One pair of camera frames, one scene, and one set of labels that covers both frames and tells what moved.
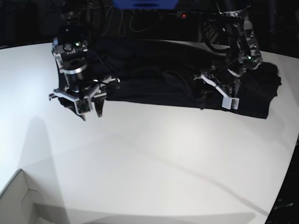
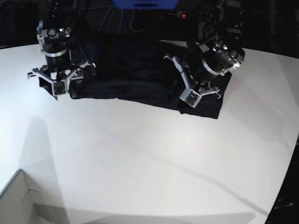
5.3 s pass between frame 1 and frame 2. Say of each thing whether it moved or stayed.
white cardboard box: stayed
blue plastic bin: stayed
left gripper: moved
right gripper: moved
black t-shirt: moved
